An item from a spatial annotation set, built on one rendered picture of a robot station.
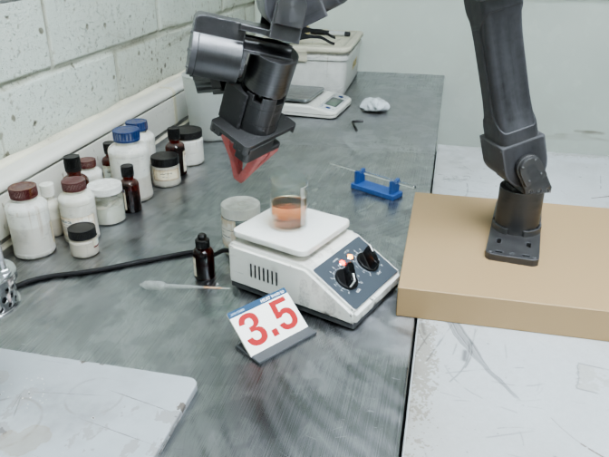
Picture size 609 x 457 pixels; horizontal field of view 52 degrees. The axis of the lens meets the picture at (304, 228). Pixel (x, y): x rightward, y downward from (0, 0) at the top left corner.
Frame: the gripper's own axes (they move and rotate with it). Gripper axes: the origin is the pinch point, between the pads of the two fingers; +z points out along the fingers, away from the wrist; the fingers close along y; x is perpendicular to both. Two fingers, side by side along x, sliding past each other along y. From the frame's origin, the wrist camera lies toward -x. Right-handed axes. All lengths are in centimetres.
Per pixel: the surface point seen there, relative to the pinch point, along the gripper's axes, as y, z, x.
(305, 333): 9.8, 4.8, 21.7
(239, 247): 6.0, 4.8, 7.0
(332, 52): -93, 26, -41
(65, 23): -11, 7, -52
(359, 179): -35.6, 15.0, 3.5
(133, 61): -32, 23, -56
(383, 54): -135, 38, -43
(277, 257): 5.6, 2.0, 12.6
